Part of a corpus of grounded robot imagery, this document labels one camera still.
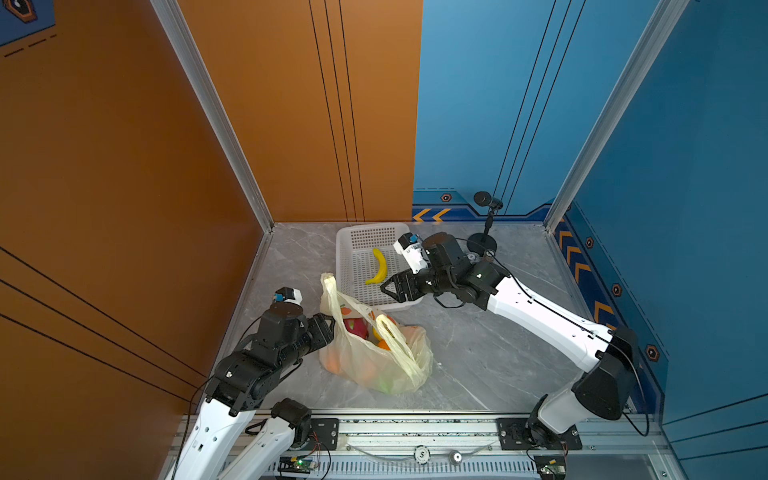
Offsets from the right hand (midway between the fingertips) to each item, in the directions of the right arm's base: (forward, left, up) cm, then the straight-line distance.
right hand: (388, 285), depth 73 cm
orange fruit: (-15, +1, +1) cm, 16 cm away
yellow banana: (+21, +3, -20) cm, 30 cm away
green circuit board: (-34, +24, -26) cm, 49 cm away
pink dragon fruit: (-4, +9, -15) cm, 18 cm away
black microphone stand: (+34, -35, -23) cm, 54 cm away
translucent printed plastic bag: (-14, +5, -6) cm, 16 cm away
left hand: (-8, +14, -2) cm, 16 cm away
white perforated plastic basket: (+26, +13, -24) cm, 37 cm away
